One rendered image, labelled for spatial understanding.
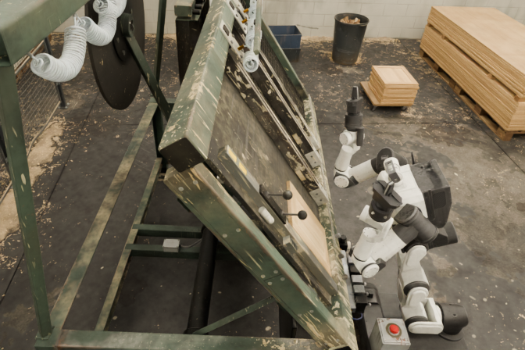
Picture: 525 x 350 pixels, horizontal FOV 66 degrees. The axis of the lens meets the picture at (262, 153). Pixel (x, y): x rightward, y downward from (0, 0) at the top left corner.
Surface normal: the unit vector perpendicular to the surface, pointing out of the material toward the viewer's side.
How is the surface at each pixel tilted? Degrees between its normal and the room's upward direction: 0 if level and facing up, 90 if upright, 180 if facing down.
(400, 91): 90
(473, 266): 0
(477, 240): 0
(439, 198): 90
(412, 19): 90
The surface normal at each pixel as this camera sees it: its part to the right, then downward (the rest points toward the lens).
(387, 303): 0.05, -0.80
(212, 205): -0.01, 0.60
